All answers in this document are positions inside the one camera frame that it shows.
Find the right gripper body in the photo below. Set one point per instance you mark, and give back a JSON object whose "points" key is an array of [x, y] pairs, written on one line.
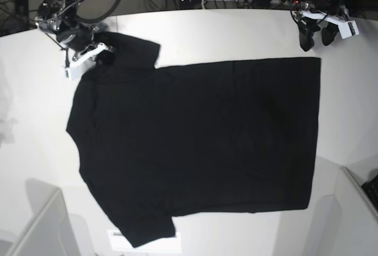
{"points": [[78, 41]]}

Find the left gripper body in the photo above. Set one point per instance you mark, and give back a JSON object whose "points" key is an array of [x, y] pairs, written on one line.
{"points": [[306, 9]]}

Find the black T-shirt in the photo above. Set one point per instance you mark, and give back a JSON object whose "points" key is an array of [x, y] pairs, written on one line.
{"points": [[230, 136]]}

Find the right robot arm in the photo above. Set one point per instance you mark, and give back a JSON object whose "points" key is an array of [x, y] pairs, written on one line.
{"points": [[52, 13]]}

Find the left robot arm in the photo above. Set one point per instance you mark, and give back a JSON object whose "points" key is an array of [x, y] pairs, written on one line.
{"points": [[328, 6]]}

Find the black keyboard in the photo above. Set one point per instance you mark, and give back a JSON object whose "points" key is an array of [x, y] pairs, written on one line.
{"points": [[371, 190]]}

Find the white partition panel left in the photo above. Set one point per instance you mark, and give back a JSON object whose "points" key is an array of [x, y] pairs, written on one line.
{"points": [[48, 232]]}

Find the white partition panel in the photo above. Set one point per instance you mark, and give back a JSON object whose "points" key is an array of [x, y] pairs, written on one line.
{"points": [[357, 232], [48, 232]]}

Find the white partition panel right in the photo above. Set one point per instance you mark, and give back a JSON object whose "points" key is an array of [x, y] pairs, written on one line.
{"points": [[357, 232]]}

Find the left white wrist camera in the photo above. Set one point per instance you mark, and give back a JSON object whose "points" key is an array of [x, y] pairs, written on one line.
{"points": [[348, 29]]}

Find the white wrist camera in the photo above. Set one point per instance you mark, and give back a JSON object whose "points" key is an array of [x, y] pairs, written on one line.
{"points": [[75, 72], [348, 29]]}

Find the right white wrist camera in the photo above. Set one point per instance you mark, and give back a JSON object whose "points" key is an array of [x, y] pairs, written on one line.
{"points": [[75, 72]]}

